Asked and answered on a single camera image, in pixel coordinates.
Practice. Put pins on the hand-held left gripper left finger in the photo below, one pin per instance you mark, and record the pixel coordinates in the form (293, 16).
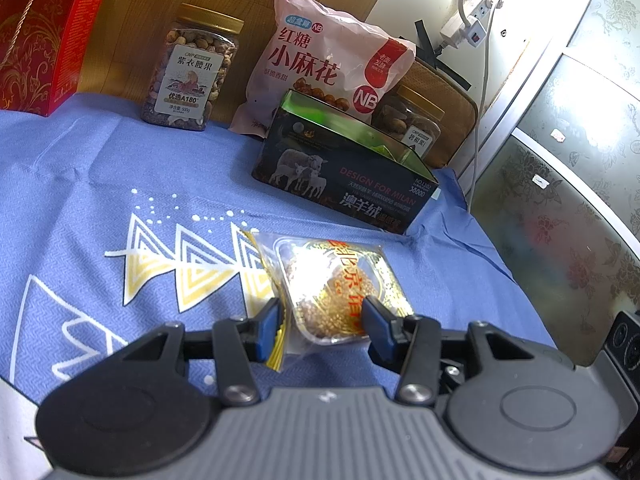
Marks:
(267, 330)

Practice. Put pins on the pecan jar with gold lid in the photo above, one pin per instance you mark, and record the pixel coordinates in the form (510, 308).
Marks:
(415, 120)

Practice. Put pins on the blue printed blanket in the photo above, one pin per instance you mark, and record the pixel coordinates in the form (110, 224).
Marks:
(150, 170)

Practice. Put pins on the cashew jar with gold lid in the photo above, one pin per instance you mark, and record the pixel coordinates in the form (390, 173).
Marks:
(192, 75)

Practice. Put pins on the clear yellow-edged pastry packet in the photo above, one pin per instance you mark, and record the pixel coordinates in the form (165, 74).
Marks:
(330, 280)

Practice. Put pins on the large pink snack bag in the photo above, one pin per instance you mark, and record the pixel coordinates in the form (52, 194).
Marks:
(320, 50)

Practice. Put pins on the frosted glass cabinet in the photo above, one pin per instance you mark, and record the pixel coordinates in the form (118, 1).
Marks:
(575, 160)

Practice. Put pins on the red gift box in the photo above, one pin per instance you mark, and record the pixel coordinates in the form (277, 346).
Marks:
(45, 50)

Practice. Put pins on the black cardboard box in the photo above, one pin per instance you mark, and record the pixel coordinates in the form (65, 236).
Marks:
(350, 185)

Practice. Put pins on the black tape strips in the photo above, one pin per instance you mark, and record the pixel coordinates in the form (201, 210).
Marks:
(440, 52)

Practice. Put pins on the white power strip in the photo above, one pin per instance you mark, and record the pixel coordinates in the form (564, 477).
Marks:
(475, 25)

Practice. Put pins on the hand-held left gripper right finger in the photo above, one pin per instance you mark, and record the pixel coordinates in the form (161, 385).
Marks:
(375, 327)

